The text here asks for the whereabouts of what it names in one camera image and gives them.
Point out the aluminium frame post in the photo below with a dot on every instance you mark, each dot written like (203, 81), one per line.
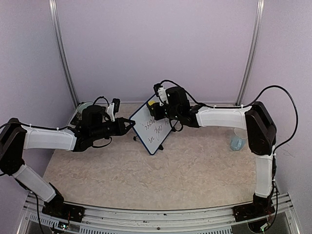
(252, 51)
(61, 51)

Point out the right aluminium frame post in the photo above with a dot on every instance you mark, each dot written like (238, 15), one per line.
(252, 51)

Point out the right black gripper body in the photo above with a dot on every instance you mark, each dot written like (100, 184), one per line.
(158, 115)

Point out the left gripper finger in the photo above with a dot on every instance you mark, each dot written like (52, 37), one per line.
(127, 122)
(125, 129)

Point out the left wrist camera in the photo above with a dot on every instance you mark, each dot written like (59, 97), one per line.
(113, 108)

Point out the yellow whiteboard eraser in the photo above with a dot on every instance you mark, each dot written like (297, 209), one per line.
(151, 103)

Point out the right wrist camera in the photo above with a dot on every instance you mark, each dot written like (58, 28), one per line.
(160, 92)

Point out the whiteboard metal stand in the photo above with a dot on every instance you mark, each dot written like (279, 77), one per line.
(153, 137)

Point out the light green bowl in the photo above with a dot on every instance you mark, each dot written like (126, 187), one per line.
(83, 106)

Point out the blue framed whiteboard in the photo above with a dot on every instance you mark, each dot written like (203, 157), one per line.
(143, 118)

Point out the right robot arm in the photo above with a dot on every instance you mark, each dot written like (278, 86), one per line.
(254, 119)

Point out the black patterned square plate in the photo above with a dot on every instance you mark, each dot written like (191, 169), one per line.
(76, 119)

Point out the left aluminium frame post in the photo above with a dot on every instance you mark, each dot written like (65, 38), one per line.
(61, 51)

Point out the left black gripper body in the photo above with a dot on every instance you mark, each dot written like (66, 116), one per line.
(116, 131)

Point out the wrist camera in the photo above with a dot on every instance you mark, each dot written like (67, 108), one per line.
(160, 92)
(113, 108)

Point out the front aluminium rail base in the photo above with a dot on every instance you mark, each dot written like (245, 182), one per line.
(282, 219)

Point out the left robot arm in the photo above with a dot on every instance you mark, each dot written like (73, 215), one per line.
(97, 122)

